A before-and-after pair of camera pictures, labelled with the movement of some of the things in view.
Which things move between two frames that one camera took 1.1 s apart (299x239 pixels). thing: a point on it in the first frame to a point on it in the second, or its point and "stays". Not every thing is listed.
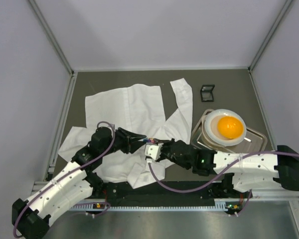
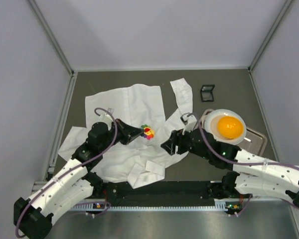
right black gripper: (165, 150) to (176, 142)
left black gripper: (124, 140) to (121, 132)
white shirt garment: (139, 109) stays
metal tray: (254, 140) stays
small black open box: (206, 91) stays
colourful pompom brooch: (150, 140) to (148, 132)
